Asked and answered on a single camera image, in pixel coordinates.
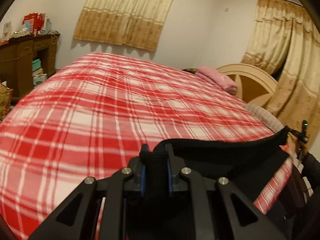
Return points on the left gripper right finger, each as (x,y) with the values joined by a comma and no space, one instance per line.
(219,209)

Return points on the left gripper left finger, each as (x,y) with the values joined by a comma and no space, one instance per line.
(77,215)

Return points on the black pants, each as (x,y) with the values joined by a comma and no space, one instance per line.
(159,210)

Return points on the striped grey pillow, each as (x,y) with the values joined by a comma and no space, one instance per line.
(269,120)

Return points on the cream wooden headboard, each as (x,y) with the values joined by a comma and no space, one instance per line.
(255,86)

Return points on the pink folded blanket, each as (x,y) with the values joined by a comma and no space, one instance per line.
(213,76)

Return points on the beige corner curtain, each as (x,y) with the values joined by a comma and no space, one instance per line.
(284,39)

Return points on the red plaid bed cover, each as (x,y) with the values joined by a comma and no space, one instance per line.
(92,118)

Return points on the patterned paper bag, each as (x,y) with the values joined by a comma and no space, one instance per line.
(5,100)

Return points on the teal box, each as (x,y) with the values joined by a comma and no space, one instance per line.
(36,64)

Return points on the brown wooden desk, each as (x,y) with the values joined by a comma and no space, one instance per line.
(17,56)

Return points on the red gift bag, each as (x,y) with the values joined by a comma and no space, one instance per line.
(34,22)

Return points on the white greeting card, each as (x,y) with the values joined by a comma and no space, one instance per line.
(6,31)

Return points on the beige window curtain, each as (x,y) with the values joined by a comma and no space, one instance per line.
(134,23)

